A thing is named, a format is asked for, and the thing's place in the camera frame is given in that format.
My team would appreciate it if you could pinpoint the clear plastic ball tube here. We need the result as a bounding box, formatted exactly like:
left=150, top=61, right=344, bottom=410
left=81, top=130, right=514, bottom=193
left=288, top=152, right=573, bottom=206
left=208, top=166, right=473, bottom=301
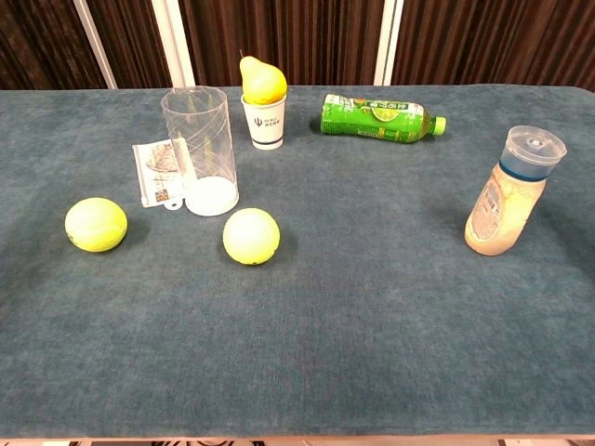
left=160, top=85, right=241, bottom=217

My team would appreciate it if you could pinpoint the printed paper card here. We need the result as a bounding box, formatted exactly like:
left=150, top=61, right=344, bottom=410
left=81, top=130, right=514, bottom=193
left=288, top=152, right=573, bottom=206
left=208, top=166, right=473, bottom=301
left=131, top=138, right=196, bottom=209

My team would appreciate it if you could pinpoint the teal table cloth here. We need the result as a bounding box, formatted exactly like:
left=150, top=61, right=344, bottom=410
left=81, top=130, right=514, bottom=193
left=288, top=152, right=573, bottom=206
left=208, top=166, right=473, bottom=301
left=0, top=84, right=595, bottom=440

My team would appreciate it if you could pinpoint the green tea bottle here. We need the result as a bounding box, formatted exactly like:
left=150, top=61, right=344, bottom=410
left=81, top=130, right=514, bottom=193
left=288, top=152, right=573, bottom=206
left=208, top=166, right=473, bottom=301
left=320, top=93, right=448, bottom=144

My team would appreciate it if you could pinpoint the dark brown pleated curtain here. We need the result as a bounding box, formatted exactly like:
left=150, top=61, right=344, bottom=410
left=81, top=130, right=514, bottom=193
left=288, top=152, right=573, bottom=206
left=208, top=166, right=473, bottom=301
left=0, top=0, right=595, bottom=92

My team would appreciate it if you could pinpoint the white paper cup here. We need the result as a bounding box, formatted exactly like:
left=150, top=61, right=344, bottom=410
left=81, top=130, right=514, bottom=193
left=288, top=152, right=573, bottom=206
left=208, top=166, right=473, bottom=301
left=240, top=94, right=287, bottom=151

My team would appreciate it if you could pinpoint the yellow pear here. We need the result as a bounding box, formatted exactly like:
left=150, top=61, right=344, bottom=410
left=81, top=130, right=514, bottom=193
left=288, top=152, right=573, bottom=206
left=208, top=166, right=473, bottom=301
left=239, top=49, right=289, bottom=106

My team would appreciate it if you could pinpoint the beige sauce bottle clear cap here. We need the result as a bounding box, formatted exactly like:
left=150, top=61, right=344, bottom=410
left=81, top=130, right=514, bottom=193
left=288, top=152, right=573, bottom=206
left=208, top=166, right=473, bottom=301
left=464, top=125, right=568, bottom=257

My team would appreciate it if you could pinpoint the yellow-green tennis ball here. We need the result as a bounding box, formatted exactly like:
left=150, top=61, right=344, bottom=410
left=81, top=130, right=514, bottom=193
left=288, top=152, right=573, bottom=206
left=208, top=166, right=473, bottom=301
left=221, top=207, right=282, bottom=267
left=64, top=197, right=128, bottom=254

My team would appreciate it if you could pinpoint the white frame post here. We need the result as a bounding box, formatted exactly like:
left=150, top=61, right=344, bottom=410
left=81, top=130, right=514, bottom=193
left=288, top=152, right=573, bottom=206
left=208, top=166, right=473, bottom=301
left=73, top=0, right=118, bottom=89
left=151, top=0, right=196, bottom=88
left=374, top=0, right=404, bottom=86

